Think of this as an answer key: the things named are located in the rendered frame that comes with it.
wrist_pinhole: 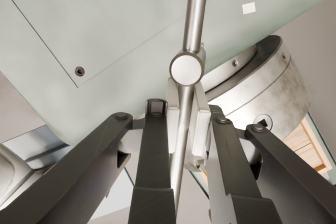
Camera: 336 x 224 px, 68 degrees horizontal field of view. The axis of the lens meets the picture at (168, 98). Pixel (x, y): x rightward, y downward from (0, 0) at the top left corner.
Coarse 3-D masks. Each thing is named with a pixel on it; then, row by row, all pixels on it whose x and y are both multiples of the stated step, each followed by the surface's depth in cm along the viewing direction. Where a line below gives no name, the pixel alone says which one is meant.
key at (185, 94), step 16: (192, 0) 15; (192, 16) 16; (192, 32) 16; (192, 48) 16; (192, 96) 18; (176, 144) 18; (176, 160) 18; (176, 176) 18; (176, 192) 19; (176, 208) 19
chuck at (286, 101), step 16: (288, 64) 42; (288, 80) 41; (256, 96) 38; (272, 96) 39; (288, 96) 40; (304, 96) 43; (240, 112) 38; (256, 112) 39; (272, 112) 39; (288, 112) 40; (304, 112) 42; (240, 128) 39; (272, 128) 40; (288, 128) 40; (192, 160) 45
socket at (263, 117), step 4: (260, 116) 39; (264, 116) 39; (268, 116) 39; (256, 120) 39; (260, 120) 41; (264, 120) 40; (268, 120) 39; (260, 124) 41; (264, 124) 40; (268, 124) 39; (268, 128) 40
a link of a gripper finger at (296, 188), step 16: (256, 128) 13; (256, 144) 12; (272, 144) 12; (272, 160) 11; (288, 160) 10; (256, 176) 12; (272, 176) 11; (288, 176) 10; (304, 176) 9; (320, 176) 10; (272, 192) 11; (288, 192) 10; (304, 192) 9; (320, 192) 9; (288, 208) 10; (304, 208) 9; (320, 208) 8
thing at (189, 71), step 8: (200, 48) 19; (176, 56) 15; (184, 56) 15; (192, 56) 15; (200, 56) 16; (176, 64) 15; (184, 64) 15; (192, 64) 15; (200, 64) 15; (176, 72) 15; (184, 72) 15; (192, 72) 15; (200, 72) 15; (176, 80) 16; (184, 80) 16; (192, 80) 15
